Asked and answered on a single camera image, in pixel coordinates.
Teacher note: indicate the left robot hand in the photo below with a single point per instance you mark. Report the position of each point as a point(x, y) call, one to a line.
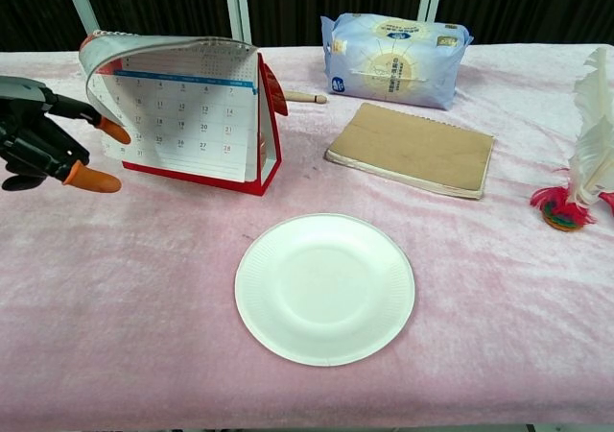
point(43, 139)

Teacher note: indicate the red desk calendar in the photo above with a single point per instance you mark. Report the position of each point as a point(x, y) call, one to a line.
point(192, 115)

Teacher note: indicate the wooden stick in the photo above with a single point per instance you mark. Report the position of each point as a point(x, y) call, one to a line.
point(307, 98)

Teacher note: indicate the pink tablecloth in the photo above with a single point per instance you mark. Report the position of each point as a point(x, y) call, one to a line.
point(307, 259)

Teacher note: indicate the white paper plate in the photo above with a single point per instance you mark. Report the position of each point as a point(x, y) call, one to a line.
point(325, 289)

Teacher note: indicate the blue tissue pack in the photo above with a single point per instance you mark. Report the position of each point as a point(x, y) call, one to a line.
point(395, 60)

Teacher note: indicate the brown spiral notebook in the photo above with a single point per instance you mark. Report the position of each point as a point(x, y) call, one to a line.
point(412, 150)

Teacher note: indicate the white feather shuttlecock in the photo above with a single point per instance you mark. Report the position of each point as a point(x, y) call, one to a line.
point(587, 149)

